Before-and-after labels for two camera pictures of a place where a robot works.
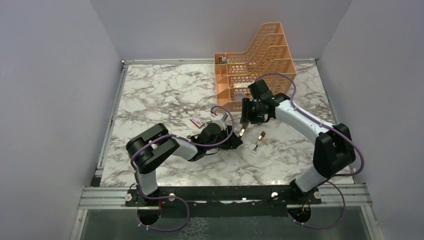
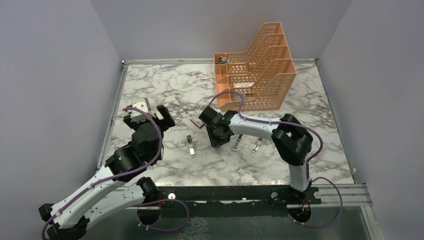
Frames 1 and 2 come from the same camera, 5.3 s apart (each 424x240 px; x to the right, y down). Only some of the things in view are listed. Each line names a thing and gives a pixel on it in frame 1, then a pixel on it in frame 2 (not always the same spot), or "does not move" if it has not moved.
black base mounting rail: [229, 201] does not move
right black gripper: [246, 115] -> [215, 142]
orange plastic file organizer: [268, 58] does not move
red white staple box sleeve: [196, 120] does not move
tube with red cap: [258, 142] does not move
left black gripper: [233, 142] -> [168, 122]
